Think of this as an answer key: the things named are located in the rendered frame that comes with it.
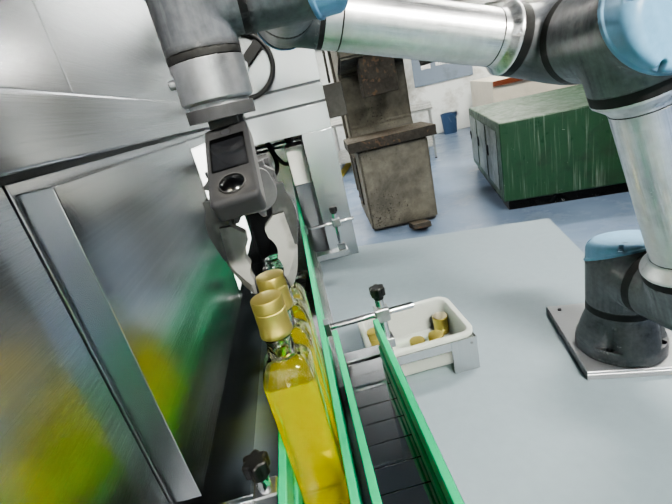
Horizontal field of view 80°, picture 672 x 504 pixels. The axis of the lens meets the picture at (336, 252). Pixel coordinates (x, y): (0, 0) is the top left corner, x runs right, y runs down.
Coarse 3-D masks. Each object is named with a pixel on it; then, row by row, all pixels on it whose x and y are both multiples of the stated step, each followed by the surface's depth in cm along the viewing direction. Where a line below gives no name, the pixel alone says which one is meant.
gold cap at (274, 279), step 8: (264, 272) 48; (272, 272) 48; (280, 272) 47; (256, 280) 46; (264, 280) 46; (272, 280) 46; (280, 280) 46; (264, 288) 46; (272, 288) 46; (280, 288) 46; (288, 288) 48; (288, 296) 48; (288, 304) 47
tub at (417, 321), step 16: (416, 304) 96; (432, 304) 97; (448, 304) 93; (368, 320) 96; (400, 320) 97; (416, 320) 97; (432, 320) 98; (448, 320) 94; (464, 320) 86; (400, 336) 98; (448, 336) 82; (464, 336) 81; (400, 352) 81
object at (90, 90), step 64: (0, 0) 35; (64, 0) 47; (128, 0) 72; (0, 64) 33; (64, 64) 43; (128, 64) 63; (0, 128) 28; (64, 128) 36; (128, 128) 51; (192, 128) 86; (0, 192) 29; (0, 256) 28; (256, 256) 144; (0, 320) 26; (64, 320) 33; (0, 384) 25; (64, 384) 31; (256, 384) 93; (0, 448) 24; (64, 448) 29; (128, 448) 37
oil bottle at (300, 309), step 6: (300, 300) 56; (294, 306) 54; (300, 306) 54; (306, 306) 56; (294, 312) 53; (300, 312) 53; (306, 312) 54; (306, 318) 54; (312, 324) 58; (312, 330) 54; (318, 348) 57; (318, 354) 55; (324, 366) 61; (324, 372) 57; (330, 396) 58
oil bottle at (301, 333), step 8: (296, 320) 50; (304, 320) 51; (296, 328) 49; (304, 328) 49; (296, 336) 48; (304, 336) 48; (312, 336) 52; (304, 344) 48; (312, 344) 49; (312, 352) 48; (320, 368) 51; (320, 376) 50; (328, 392) 55; (328, 400) 51; (328, 408) 51; (336, 432) 53
